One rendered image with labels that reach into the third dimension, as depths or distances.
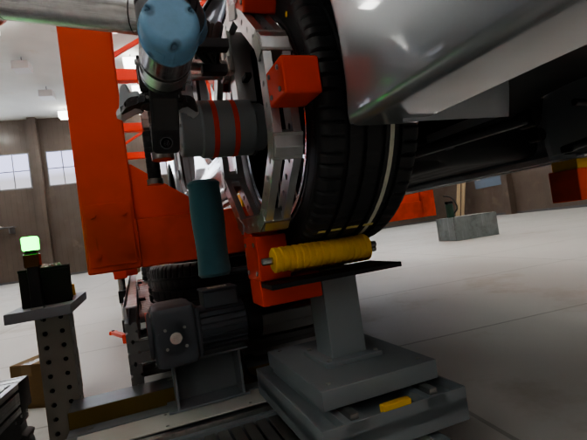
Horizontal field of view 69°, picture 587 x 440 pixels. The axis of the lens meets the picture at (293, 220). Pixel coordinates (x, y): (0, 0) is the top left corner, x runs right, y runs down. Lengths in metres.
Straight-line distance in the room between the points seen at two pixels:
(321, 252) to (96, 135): 0.87
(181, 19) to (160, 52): 0.05
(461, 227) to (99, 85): 6.84
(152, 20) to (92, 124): 0.97
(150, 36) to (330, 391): 0.75
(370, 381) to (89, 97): 1.19
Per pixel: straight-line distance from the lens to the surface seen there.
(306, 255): 0.98
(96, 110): 1.56
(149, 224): 1.49
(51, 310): 1.45
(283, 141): 0.86
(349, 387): 1.01
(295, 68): 0.81
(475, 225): 7.95
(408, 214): 4.20
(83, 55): 1.62
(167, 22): 0.61
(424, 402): 1.06
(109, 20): 0.82
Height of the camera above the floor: 0.57
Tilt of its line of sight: 1 degrees up
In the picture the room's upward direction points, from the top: 8 degrees counter-clockwise
